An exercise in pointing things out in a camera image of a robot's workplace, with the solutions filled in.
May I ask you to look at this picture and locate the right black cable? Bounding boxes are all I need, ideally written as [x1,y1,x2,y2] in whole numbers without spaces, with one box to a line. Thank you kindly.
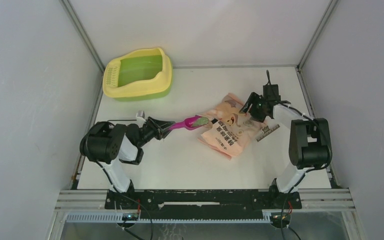
[265,69,333,240]

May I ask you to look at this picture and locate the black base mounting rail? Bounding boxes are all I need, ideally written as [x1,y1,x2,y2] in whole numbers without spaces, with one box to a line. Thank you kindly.
[104,189,303,219]

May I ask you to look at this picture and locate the pink cat litter bag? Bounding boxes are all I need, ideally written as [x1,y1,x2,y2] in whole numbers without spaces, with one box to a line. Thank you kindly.
[198,93,267,160]

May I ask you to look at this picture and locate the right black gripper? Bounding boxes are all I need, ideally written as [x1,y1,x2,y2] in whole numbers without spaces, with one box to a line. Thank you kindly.
[240,91,269,123]

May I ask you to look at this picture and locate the magenta plastic scoop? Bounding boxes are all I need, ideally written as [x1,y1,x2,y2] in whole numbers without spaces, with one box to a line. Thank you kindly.
[169,115,210,131]

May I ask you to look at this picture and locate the white slotted cable duct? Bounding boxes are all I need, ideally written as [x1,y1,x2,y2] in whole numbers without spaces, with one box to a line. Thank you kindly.
[65,211,281,224]

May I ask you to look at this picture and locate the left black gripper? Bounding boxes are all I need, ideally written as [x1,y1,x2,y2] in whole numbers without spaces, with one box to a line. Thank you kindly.
[136,116,176,148]

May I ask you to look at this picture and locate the white bag sealing clip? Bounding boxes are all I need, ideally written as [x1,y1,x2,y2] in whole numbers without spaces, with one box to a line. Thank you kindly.
[255,124,280,142]

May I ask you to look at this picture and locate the yellow green litter box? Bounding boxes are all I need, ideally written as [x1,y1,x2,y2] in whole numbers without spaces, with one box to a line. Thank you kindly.
[102,47,173,102]

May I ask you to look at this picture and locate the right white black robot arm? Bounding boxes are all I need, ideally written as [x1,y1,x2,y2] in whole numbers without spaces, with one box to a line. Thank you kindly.
[240,83,333,208]

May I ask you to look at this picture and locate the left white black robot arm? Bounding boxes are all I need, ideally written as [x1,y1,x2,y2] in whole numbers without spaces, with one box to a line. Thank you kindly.
[79,117,175,209]

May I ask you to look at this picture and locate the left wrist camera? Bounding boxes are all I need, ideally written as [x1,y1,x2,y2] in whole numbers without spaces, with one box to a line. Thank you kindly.
[135,110,146,122]

